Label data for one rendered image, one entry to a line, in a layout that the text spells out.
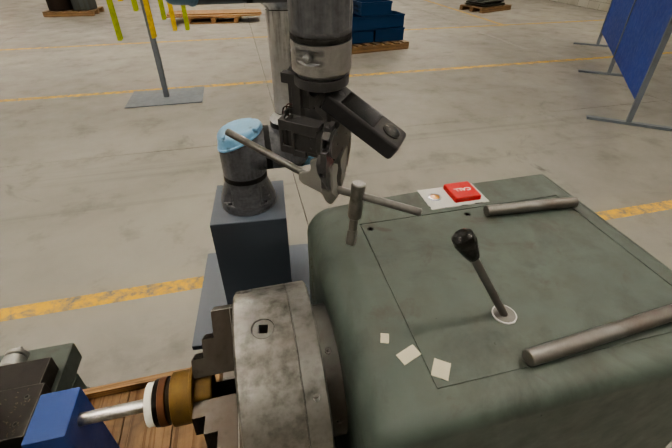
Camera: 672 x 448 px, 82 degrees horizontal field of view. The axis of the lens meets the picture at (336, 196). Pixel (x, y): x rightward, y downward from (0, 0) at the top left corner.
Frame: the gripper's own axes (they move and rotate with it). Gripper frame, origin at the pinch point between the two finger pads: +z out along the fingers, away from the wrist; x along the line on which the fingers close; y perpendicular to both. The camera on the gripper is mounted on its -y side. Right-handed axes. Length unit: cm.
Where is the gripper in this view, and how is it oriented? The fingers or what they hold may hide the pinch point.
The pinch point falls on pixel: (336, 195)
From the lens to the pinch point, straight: 61.9
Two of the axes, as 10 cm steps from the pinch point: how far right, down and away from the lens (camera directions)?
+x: -4.0, 5.8, -7.0
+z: 0.0, 7.7, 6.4
